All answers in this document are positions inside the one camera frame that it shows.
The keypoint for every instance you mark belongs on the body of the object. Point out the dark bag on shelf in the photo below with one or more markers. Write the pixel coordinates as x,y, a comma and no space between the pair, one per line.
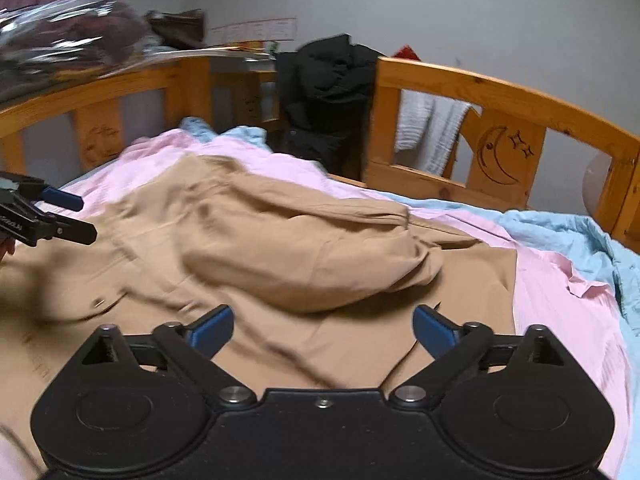
182,31

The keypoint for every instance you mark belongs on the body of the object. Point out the tan coat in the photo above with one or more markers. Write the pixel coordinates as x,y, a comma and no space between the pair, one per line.
322,288

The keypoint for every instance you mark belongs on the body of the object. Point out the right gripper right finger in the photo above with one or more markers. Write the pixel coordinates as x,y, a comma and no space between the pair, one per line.
457,351

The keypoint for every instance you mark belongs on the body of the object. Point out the wooden bed headboard frame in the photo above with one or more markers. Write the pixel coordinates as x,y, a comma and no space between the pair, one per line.
186,85

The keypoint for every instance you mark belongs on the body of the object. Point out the plastic wrapped bundle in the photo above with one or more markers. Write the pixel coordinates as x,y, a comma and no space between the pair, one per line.
66,37

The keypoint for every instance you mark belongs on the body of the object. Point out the paper poster on wall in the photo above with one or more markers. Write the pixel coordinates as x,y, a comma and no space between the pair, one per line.
273,29

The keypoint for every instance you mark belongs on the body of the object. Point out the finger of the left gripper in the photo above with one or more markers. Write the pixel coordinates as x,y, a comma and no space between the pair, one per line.
62,199
73,230

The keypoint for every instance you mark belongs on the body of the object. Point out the wooden bed rail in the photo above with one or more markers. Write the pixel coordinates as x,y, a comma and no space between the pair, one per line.
506,133

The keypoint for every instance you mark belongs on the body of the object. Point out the pink bed sheet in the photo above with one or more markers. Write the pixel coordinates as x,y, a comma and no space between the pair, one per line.
547,288

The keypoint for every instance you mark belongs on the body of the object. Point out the light blue blanket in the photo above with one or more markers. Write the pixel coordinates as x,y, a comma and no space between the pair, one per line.
593,254

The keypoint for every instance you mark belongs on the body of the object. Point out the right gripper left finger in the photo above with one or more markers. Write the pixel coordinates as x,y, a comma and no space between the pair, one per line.
189,350

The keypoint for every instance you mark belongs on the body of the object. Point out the black jacket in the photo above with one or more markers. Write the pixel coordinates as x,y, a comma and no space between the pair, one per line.
325,91

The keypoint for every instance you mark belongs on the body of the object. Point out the white quilted cloth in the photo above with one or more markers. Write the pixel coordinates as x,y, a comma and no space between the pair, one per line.
427,129

